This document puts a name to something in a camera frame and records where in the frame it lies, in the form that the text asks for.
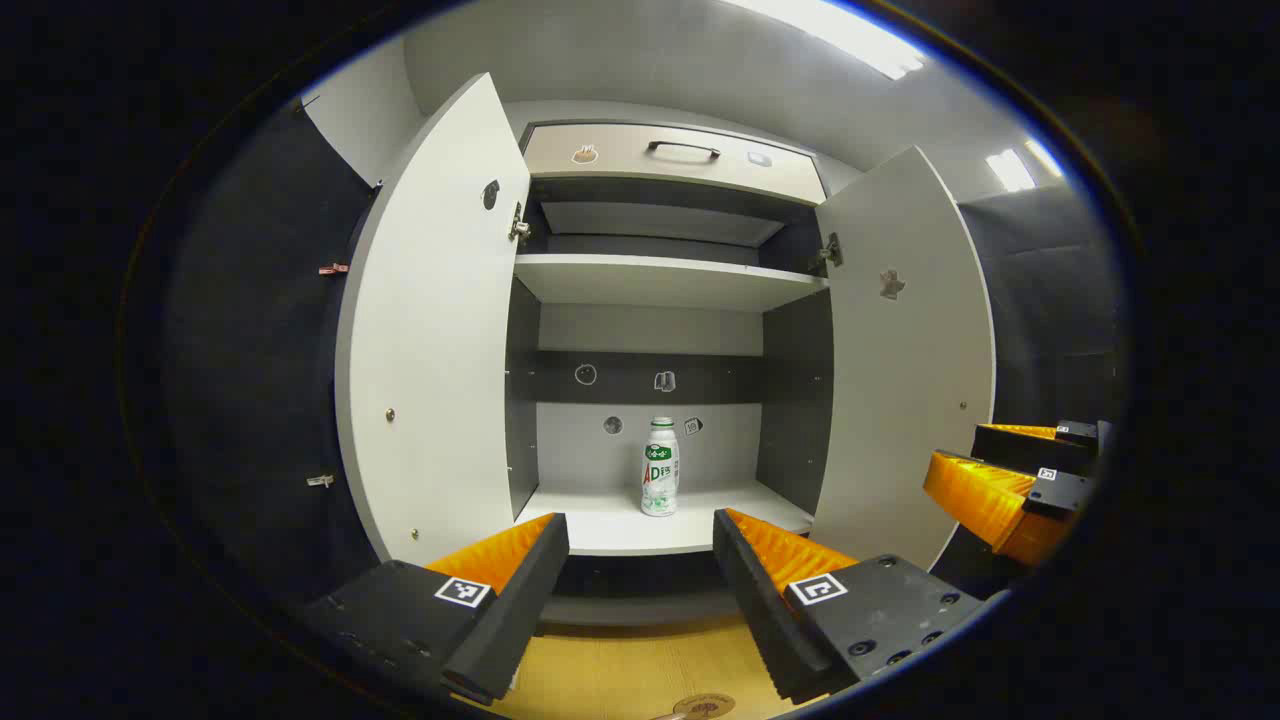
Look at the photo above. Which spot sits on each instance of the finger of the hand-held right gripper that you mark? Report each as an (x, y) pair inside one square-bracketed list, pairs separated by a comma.
[(985, 500), (1030, 448)]

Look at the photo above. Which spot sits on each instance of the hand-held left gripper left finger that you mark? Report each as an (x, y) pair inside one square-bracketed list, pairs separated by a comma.
[(520, 610)]

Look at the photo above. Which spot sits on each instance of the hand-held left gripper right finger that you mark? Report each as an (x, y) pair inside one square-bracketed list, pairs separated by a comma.
[(750, 610)]

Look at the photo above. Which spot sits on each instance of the round wooden coaster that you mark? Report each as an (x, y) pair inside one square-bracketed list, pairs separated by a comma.
[(705, 707)]

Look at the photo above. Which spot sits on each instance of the white cabinet door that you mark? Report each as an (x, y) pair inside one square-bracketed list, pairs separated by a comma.
[(430, 330), (900, 400)]

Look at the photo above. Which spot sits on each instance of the white bottle green label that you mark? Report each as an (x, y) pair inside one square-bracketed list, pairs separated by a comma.
[(660, 480)]

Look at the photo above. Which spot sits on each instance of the metal door hinge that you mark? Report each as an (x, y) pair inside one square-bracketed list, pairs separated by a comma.
[(519, 228), (830, 252)]

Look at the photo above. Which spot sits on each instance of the white cabinet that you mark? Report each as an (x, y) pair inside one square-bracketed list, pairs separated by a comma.
[(570, 330)]

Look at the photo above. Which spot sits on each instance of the white cabinet shelf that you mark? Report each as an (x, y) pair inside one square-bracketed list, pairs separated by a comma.
[(660, 280)]

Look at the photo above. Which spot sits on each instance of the white cabinet drawer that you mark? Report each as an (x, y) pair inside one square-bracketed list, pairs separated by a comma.
[(700, 175)]

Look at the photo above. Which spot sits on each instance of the metal cloth clip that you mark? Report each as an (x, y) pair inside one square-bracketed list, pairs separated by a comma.
[(320, 481)]

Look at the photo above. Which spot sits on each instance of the small ceiling light panel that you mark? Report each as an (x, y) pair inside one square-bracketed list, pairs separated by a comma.
[(1010, 170)]

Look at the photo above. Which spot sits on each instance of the red cloth clip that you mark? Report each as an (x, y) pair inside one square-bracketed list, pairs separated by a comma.
[(333, 268)]

